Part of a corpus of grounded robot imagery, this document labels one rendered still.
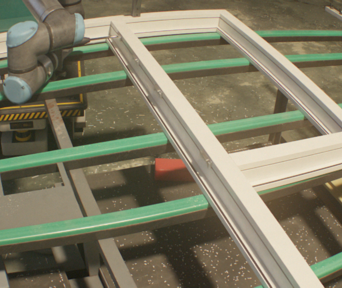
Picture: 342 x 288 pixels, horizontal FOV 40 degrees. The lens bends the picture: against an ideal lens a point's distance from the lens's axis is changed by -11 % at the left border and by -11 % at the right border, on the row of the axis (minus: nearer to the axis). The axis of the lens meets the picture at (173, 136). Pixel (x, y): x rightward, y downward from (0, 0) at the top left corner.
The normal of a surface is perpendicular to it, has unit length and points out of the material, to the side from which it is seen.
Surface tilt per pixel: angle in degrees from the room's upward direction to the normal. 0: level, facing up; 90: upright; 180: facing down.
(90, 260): 90
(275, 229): 0
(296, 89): 90
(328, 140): 0
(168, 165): 0
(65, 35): 78
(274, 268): 90
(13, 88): 95
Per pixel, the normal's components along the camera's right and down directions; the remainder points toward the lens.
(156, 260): 0.07, -0.83
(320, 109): -0.93, 0.15
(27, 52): 0.55, 0.50
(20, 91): -0.29, 0.59
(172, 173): 0.04, 0.56
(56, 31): 0.54, -0.12
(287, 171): 0.36, 0.55
